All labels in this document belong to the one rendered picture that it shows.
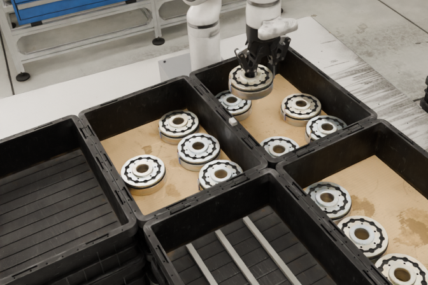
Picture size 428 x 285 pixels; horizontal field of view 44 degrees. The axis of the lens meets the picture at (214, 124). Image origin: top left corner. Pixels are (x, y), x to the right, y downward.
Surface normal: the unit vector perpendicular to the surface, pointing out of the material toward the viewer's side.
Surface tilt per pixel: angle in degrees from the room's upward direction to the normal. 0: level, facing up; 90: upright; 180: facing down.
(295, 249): 0
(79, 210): 0
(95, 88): 0
